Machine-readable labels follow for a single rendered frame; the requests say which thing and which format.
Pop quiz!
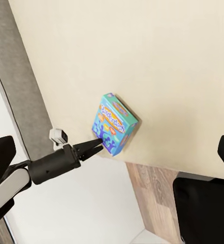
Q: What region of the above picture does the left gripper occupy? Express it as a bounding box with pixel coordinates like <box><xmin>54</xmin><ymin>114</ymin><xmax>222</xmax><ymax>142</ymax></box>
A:
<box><xmin>43</xmin><ymin>139</ymin><xmax>103</xmax><ymax>179</ymax></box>

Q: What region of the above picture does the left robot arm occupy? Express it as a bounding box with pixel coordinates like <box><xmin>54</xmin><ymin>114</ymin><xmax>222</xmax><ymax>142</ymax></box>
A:
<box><xmin>0</xmin><ymin>129</ymin><xmax>103</xmax><ymax>220</ymax></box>

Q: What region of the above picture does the board game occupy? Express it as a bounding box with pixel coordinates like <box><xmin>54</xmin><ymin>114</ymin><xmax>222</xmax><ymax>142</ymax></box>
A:
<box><xmin>91</xmin><ymin>93</ymin><xmax>138</xmax><ymax>157</ymax></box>

